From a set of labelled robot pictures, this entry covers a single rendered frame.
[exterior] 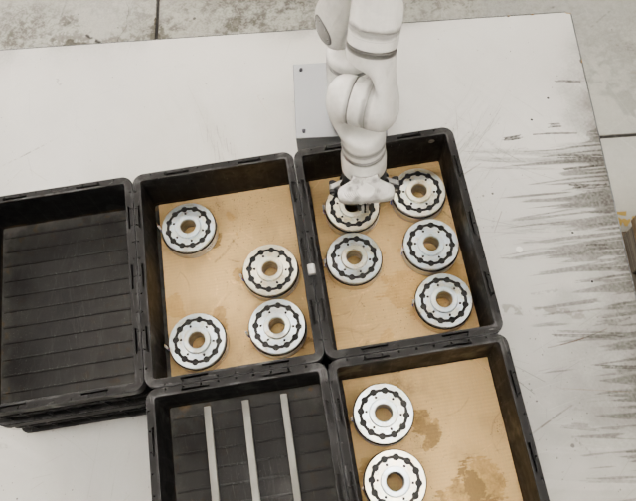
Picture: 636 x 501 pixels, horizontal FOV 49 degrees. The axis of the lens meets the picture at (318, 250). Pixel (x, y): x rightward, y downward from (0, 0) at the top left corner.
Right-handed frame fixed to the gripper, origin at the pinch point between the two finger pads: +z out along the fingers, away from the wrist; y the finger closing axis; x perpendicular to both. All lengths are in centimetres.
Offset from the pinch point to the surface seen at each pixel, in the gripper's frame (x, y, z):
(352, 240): 5.7, 2.6, 3.2
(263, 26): -120, 31, 83
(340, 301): 16.4, 5.5, 6.8
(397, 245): 5.7, -5.7, 6.6
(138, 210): 0.3, 41.3, -3.5
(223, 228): 0.5, 27.5, 5.5
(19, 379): 28, 64, 6
